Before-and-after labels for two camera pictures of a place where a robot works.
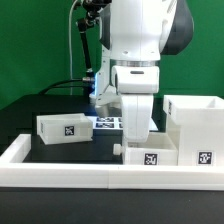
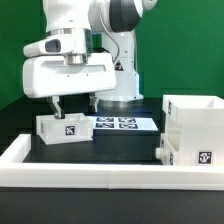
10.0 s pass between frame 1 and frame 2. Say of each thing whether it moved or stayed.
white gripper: moved
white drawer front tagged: moved
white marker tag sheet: stayed
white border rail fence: stayed
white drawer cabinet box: stayed
